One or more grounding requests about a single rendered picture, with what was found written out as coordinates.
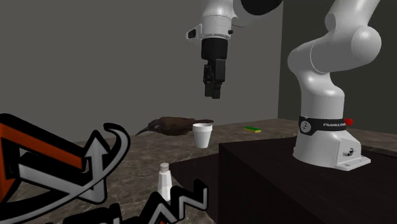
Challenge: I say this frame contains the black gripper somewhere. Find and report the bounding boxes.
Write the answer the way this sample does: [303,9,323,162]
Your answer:
[200,37,229,100]

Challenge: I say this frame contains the white foam cup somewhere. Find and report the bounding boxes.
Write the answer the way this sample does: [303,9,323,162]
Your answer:
[192,122,214,150]

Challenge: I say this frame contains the brown bird figure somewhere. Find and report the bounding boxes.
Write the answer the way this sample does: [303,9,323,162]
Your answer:
[135,116,215,137]

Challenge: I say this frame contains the small white bottle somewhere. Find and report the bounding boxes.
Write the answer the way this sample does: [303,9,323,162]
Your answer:
[157,162,173,202]

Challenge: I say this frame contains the dark robot stand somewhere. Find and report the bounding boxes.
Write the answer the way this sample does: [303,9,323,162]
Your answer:
[169,136,397,224]

